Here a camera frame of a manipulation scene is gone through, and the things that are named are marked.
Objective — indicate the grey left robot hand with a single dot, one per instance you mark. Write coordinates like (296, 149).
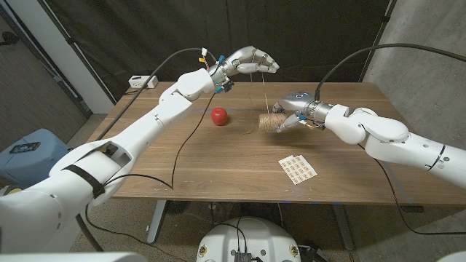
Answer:
(247, 60)

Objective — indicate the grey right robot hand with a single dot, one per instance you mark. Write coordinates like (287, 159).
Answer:
(296, 102)

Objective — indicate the jute twine spool with strand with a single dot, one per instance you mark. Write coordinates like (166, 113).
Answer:
(271, 122)

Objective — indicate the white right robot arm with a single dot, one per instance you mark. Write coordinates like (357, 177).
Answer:
(393, 138)

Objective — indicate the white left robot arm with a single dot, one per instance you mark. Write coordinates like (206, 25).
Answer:
(138, 131)

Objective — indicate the red ball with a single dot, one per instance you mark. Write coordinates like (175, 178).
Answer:
(219, 116)

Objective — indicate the sticker sheet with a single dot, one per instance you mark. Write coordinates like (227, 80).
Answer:
(298, 169)

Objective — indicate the black backdrop curtain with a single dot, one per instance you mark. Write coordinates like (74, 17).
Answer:
(218, 36)

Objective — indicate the black backdrop stand pole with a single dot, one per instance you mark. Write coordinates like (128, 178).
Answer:
(71, 41)
(379, 36)

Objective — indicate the white power strip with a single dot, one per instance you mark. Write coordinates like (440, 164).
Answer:
(143, 81)

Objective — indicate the grey tape outline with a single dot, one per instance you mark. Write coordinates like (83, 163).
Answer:
(397, 182)

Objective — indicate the metal table leg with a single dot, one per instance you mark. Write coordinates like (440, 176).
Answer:
(344, 229)
(156, 222)

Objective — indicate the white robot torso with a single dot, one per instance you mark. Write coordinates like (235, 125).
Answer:
(262, 236)

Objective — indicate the black round ribbed object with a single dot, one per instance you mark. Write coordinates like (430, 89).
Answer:
(177, 207)

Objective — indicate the grey hub on torso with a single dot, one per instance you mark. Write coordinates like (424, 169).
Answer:
(242, 257)

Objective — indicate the blue plastic bin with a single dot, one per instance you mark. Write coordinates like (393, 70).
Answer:
(36, 160)

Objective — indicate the black door frame rail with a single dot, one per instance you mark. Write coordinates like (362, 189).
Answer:
(58, 78)

